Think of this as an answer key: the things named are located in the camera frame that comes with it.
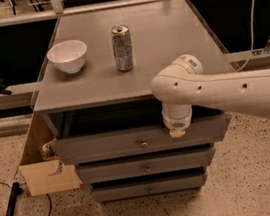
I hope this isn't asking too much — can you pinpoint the white ceramic bowl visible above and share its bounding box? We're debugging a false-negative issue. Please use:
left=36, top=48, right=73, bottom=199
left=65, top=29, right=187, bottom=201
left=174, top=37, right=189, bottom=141
left=46, top=39, right=88, bottom=74

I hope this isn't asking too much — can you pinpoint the grey drawer cabinet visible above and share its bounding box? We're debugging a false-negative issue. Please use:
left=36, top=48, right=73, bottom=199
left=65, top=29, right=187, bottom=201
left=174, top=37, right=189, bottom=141
left=34, top=0, right=232, bottom=192

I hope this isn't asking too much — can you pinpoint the white hanging cable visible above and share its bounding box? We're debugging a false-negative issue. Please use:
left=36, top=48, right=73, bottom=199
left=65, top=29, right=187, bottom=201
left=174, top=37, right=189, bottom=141
left=225, top=0, right=267, bottom=74

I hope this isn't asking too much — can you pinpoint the wooden side box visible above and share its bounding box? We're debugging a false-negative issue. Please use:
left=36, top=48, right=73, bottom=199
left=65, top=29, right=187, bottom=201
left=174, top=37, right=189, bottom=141
left=19, top=115, right=81, bottom=196

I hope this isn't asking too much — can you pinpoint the grey top drawer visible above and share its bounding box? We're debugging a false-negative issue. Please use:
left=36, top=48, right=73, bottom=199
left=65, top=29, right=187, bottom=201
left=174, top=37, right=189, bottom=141
left=51, top=114, right=231, bottom=165

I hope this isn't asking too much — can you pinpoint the crumpled paper bag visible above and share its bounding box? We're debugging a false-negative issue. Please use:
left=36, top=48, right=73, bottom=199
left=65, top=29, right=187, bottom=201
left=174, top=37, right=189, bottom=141
left=40, top=142, right=57, bottom=161

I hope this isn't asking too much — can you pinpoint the grey bottom drawer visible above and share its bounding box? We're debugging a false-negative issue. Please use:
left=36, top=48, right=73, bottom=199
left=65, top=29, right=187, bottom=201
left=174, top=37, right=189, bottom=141
left=92, top=173, right=207, bottom=202

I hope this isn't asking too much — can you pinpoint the silver soda can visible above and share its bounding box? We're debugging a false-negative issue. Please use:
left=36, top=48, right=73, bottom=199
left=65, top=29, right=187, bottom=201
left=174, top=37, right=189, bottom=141
left=111, top=25, right=134, bottom=72

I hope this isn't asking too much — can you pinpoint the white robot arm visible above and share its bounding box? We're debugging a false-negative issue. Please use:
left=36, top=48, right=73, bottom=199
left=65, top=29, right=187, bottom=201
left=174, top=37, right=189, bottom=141
left=151, top=54, right=270, bottom=137

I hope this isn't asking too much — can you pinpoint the grey middle drawer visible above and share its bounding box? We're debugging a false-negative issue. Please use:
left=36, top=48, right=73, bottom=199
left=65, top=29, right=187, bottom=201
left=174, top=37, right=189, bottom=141
left=77, top=147, right=215, bottom=183

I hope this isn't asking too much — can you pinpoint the grey drawer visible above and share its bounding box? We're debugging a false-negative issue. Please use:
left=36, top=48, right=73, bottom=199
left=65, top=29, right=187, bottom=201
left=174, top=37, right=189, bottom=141
left=92, top=173, right=207, bottom=202
left=77, top=147, right=215, bottom=183
left=51, top=114, right=231, bottom=165

